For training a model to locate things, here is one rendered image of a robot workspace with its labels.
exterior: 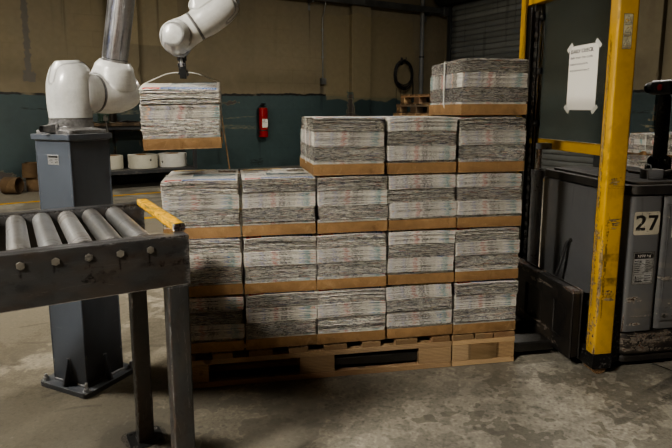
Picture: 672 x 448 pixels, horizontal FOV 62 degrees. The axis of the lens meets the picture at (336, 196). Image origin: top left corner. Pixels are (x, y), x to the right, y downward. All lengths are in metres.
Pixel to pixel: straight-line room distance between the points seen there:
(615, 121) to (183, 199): 1.67
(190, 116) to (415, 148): 0.87
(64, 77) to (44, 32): 6.41
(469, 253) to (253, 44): 7.40
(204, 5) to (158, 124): 0.47
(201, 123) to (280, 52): 7.45
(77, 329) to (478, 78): 1.85
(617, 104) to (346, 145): 1.05
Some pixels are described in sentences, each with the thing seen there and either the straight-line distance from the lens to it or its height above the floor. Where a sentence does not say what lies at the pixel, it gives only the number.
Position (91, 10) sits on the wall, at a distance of 8.82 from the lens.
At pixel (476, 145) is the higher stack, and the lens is 2.35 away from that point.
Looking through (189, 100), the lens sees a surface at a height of 1.12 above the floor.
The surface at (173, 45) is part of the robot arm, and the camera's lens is 1.96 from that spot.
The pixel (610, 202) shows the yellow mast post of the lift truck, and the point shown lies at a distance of 2.45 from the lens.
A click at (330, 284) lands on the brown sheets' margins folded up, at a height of 0.40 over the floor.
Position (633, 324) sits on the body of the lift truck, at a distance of 2.72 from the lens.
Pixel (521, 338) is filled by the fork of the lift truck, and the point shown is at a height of 0.07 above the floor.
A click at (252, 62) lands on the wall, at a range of 9.35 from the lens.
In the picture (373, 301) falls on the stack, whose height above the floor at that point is 0.31.
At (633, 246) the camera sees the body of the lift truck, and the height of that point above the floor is 0.53.
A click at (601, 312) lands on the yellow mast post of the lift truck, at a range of 2.56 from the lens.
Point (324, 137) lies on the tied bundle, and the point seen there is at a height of 0.98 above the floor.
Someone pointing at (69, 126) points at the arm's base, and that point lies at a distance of 2.30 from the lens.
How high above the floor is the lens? 1.10
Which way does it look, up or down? 9 degrees down
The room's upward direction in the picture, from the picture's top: straight up
